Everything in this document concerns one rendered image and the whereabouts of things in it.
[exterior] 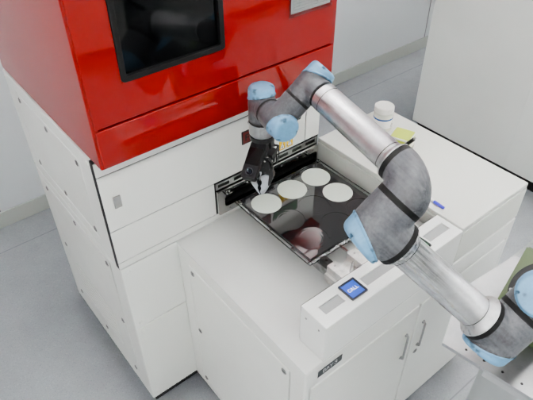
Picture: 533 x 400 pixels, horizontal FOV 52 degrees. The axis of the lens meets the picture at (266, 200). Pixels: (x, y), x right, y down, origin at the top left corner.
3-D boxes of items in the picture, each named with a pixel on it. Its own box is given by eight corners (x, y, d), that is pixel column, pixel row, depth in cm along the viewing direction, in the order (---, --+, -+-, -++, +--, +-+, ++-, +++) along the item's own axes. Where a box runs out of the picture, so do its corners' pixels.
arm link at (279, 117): (297, 102, 135) (278, 82, 143) (267, 136, 138) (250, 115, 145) (315, 117, 141) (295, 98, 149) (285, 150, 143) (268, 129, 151)
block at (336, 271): (326, 272, 158) (327, 265, 156) (335, 267, 160) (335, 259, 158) (346, 288, 153) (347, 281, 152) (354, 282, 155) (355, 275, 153)
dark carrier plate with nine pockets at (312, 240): (239, 201, 180) (239, 200, 180) (316, 163, 197) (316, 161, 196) (310, 260, 160) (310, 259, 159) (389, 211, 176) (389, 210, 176)
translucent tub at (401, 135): (385, 151, 189) (388, 136, 185) (393, 141, 194) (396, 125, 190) (406, 159, 186) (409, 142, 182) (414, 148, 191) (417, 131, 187)
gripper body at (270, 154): (280, 161, 167) (281, 127, 159) (270, 177, 161) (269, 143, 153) (257, 155, 169) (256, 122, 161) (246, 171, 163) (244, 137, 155)
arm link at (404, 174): (450, 174, 113) (306, 49, 137) (412, 212, 115) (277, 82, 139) (460, 186, 123) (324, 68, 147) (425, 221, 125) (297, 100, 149)
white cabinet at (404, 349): (197, 382, 230) (175, 243, 177) (358, 273, 276) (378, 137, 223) (298, 509, 191) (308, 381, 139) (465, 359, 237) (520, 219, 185)
